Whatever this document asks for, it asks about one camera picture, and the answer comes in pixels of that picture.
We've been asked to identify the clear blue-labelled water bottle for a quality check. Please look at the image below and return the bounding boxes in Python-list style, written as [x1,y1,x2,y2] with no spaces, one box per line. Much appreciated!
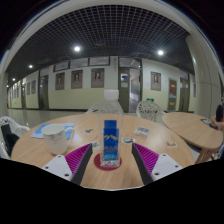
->
[98,89,124,169]

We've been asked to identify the flat round red coaster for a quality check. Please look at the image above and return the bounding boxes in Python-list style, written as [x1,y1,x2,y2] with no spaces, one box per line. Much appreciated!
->
[93,153,123,172]

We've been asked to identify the white lattice-back chair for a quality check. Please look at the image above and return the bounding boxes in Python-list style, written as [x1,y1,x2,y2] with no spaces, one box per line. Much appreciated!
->
[135,100,166,123]

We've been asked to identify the light blue booklet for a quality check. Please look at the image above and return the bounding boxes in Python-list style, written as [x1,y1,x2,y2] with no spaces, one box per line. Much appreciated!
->
[30,122,76,140]

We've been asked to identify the person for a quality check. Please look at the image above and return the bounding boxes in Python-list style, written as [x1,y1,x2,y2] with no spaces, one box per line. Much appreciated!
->
[209,103,224,132]

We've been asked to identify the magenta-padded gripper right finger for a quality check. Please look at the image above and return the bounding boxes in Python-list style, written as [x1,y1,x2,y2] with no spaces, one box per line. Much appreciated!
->
[131,142,184,186]

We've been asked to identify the small card pack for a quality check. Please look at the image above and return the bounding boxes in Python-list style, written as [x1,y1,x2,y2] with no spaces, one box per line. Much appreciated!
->
[134,126,150,137]

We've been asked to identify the dark hallway door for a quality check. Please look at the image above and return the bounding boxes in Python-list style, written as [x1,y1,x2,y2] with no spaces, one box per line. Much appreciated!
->
[38,74,50,110]

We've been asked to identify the brown double door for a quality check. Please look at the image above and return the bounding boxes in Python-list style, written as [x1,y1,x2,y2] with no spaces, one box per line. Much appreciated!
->
[178,77,191,113]

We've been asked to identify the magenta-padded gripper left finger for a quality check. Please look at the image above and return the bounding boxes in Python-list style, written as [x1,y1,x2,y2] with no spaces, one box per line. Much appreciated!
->
[41,143,94,186]

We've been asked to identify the open green doorway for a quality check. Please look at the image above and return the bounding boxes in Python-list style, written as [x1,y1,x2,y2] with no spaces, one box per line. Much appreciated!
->
[117,57,143,114]

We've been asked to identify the framed wall portraits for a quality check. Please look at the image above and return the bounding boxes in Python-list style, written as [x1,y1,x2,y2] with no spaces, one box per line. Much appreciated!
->
[25,68,162,96]

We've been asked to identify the white ceramic mug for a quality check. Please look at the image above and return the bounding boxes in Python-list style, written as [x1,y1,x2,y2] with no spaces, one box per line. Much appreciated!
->
[41,123,76,156]

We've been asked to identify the dark transom windows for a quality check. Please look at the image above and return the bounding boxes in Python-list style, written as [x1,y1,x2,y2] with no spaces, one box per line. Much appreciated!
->
[53,56,111,73]

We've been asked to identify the small clear plastic piece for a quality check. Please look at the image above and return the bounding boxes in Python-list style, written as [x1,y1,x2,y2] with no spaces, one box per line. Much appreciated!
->
[166,140,178,149]

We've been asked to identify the round wooden side table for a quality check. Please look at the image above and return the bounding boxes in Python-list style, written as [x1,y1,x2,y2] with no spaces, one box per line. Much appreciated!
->
[161,111,224,164]

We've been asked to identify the black phone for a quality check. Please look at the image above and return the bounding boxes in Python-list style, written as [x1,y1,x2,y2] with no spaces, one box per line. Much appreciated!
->
[200,118,218,130]

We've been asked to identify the black bag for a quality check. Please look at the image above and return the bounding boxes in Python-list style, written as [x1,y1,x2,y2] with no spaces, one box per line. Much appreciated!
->
[0,123,20,157]

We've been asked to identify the round ceiling lights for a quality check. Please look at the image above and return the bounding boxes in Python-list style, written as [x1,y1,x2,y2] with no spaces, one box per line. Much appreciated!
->
[11,45,165,83]

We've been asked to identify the white plastic armchair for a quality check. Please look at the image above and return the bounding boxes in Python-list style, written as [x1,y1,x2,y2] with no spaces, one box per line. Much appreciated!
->
[0,115,31,160]

